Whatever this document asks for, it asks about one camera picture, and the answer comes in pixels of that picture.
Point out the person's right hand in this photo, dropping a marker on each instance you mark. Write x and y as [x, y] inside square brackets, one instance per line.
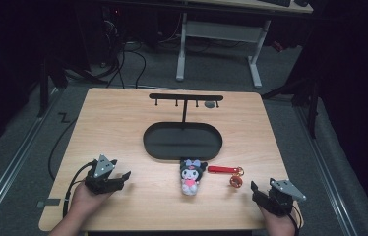
[278, 224]

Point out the metal floor rail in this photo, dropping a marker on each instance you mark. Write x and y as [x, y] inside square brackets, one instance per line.
[326, 173]
[11, 164]

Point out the grey round table grommet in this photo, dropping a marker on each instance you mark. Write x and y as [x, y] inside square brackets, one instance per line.
[209, 104]

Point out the black computer mouse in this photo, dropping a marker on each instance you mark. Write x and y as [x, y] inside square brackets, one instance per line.
[301, 2]

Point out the white metal frame desk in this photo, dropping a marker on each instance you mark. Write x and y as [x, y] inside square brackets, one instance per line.
[221, 31]

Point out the person's left hand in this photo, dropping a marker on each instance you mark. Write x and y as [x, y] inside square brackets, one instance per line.
[85, 200]

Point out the black metal stand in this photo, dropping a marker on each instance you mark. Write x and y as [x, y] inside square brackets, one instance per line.
[46, 85]
[303, 95]

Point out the black computer tower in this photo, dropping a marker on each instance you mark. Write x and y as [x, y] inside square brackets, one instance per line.
[101, 32]

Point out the black key rack with tray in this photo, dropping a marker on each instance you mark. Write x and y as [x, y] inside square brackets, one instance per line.
[182, 144]

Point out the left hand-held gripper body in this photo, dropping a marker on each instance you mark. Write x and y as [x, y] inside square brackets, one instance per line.
[100, 183]

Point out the grey tape strip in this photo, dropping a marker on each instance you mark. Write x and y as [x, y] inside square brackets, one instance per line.
[49, 202]

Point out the black keyboard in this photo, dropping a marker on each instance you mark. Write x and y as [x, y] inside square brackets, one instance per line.
[275, 2]

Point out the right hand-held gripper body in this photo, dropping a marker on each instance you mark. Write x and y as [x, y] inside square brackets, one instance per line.
[278, 198]

